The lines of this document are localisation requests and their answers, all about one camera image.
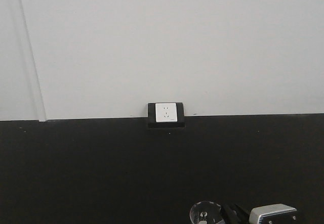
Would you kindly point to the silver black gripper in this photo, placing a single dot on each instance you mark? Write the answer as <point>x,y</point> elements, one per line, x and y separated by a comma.
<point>275,213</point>

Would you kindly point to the clear glass beaker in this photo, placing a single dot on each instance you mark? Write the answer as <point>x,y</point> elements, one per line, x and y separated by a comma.
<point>206,212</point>

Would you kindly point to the white socket in black box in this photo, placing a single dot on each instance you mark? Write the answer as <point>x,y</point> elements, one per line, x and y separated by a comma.
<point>165,115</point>

